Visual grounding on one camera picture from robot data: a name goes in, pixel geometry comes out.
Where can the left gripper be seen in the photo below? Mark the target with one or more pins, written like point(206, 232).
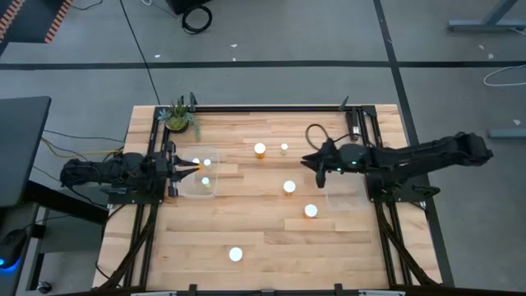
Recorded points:
point(170, 170)

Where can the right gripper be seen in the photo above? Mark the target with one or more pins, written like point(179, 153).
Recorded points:
point(347, 158)

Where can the small amber medicine bottle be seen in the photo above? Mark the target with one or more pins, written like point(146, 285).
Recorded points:
point(196, 161)

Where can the small pale yellow medicine bottle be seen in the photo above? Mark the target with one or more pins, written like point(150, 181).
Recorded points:
point(207, 163)
point(284, 147)
point(205, 181)

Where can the amber medicine bottle white cap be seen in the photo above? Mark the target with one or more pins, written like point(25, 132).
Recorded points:
point(289, 187)
point(259, 149)
point(310, 211)

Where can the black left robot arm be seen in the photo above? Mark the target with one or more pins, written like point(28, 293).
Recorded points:
point(102, 170)

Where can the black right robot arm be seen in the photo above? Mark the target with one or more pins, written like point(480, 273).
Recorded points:
point(431, 152)

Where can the clear plastic bin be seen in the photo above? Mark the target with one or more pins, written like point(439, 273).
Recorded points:
point(349, 195)
point(213, 191)

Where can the large amber medicine bottle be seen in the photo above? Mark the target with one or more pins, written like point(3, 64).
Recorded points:
point(235, 254)

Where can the green succulent in pot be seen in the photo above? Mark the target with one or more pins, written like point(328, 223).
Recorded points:
point(177, 119)

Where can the black desk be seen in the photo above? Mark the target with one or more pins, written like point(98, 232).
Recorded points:
point(20, 148)

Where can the device with blue light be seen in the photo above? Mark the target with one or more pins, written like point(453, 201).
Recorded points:
point(10, 246)

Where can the grey floor foot bar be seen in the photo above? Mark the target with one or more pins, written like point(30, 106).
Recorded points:
point(507, 133)

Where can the orange black striped mat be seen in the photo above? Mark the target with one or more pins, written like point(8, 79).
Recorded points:
point(55, 20)

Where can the grey table leg base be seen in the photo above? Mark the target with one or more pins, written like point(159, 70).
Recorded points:
point(485, 25)

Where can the black camera mount on frame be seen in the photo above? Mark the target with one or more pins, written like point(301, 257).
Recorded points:
point(354, 125)

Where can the black aluminium table frame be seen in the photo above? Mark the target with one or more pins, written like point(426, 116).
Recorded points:
point(267, 109)

